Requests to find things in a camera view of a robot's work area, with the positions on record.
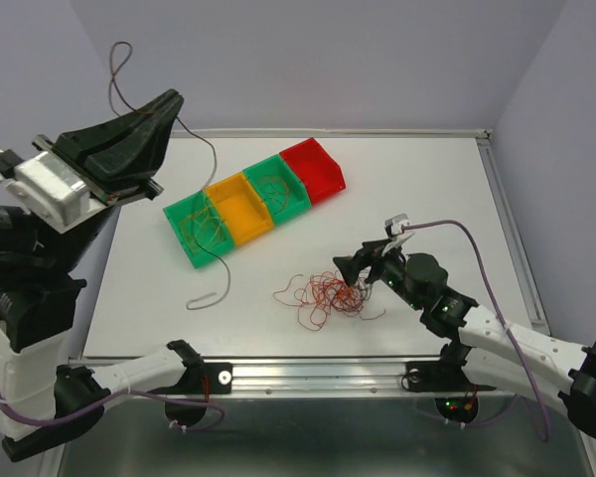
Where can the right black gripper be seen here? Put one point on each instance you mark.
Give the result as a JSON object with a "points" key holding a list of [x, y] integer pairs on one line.
{"points": [[350, 265]]}

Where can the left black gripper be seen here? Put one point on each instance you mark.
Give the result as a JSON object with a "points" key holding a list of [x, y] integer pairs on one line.
{"points": [[137, 153]]}

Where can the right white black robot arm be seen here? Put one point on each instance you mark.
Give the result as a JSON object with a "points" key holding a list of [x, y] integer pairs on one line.
{"points": [[484, 350]]}

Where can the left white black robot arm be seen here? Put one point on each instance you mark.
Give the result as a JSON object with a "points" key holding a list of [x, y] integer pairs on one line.
{"points": [[44, 403]]}

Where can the red bin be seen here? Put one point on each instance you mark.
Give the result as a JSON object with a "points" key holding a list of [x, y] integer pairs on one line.
{"points": [[321, 175]]}

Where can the green bin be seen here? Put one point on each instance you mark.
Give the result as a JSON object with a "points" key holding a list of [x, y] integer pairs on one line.
{"points": [[282, 191], [199, 229]]}

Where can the yellow bin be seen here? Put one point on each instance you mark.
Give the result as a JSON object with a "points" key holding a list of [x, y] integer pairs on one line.
{"points": [[242, 210]]}

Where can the leftmost green bin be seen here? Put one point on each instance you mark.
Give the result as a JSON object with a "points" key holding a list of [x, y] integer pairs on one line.
{"points": [[199, 229]]}

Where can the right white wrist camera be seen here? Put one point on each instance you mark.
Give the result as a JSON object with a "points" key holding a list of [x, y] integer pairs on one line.
{"points": [[398, 232]]}

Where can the aluminium front rail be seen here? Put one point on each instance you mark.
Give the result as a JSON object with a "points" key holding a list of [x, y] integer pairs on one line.
{"points": [[377, 377]]}

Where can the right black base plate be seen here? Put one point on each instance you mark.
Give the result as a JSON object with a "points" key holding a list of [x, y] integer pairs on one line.
{"points": [[437, 377]]}

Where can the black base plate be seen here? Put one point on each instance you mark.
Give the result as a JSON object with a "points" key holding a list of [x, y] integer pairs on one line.
{"points": [[212, 378], [437, 377]]}

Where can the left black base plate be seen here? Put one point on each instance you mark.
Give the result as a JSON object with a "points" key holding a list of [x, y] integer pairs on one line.
{"points": [[212, 378]]}

